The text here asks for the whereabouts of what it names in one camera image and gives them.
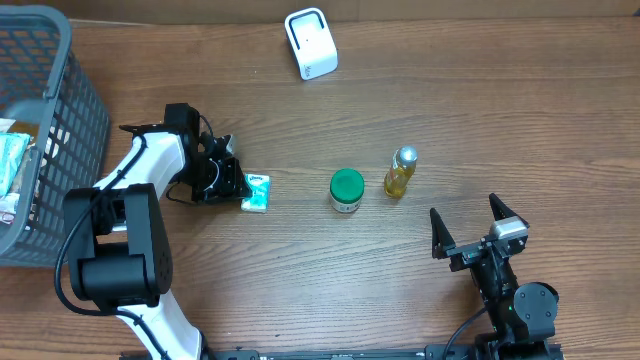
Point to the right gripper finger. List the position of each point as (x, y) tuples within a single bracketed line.
[(442, 241), (499, 209)]

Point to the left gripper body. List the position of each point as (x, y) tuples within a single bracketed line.
[(216, 181)]

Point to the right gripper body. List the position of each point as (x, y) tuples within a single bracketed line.
[(464, 254)]

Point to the snack packet in basket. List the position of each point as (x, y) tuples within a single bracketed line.
[(8, 207)]

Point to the white barcode scanner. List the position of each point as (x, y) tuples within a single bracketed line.
[(311, 42)]

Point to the green lid jar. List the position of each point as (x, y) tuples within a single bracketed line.
[(346, 190)]

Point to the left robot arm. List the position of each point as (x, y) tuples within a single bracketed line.
[(116, 259)]

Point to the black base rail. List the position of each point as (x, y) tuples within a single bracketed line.
[(340, 355)]

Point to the grey plastic mesh basket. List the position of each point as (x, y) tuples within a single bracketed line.
[(44, 85)]

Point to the yellow bottle silver cap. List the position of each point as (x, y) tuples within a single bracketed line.
[(403, 166)]

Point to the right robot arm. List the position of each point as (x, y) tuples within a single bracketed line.
[(516, 320)]

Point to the teal tissue pack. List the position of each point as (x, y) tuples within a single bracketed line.
[(258, 201)]

